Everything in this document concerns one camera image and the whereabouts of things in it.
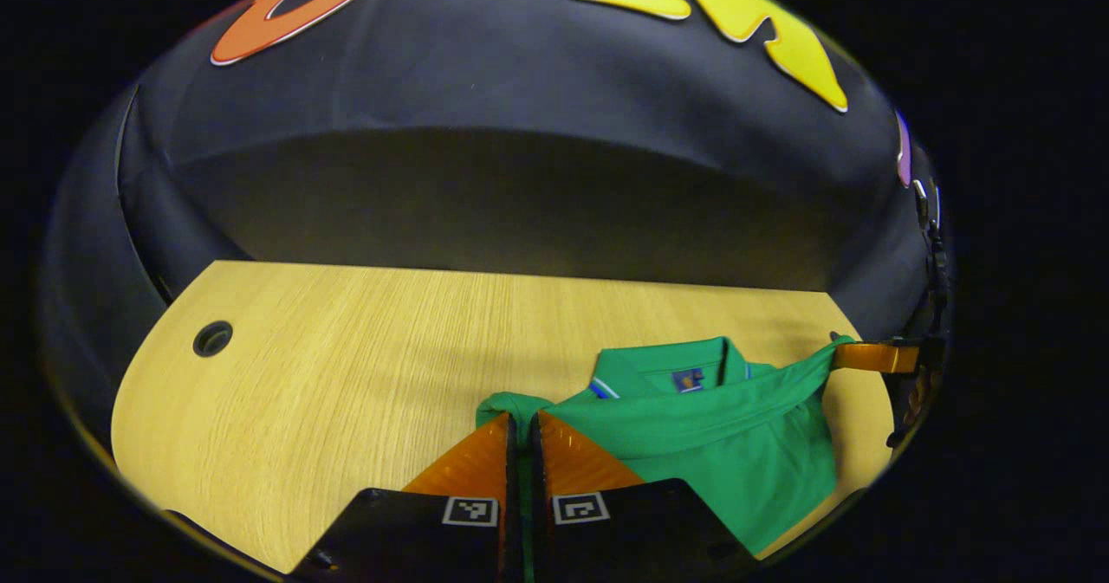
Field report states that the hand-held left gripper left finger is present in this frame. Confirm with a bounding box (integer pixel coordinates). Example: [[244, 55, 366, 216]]
[[286, 410, 521, 583]]

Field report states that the green T-shirt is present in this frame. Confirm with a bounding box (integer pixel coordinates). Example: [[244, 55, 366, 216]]
[[475, 334, 854, 558]]

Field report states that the black table cable grommet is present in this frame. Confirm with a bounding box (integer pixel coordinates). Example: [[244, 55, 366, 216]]
[[192, 321, 235, 359]]

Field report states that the silver webcam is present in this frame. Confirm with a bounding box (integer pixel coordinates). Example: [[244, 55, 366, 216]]
[[910, 176, 944, 230]]

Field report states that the black backdrop cloth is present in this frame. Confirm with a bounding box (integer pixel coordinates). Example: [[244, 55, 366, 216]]
[[39, 0, 954, 480]]

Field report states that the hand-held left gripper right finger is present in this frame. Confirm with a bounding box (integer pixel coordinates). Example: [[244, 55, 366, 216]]
[[530, 410, 763, 583]]

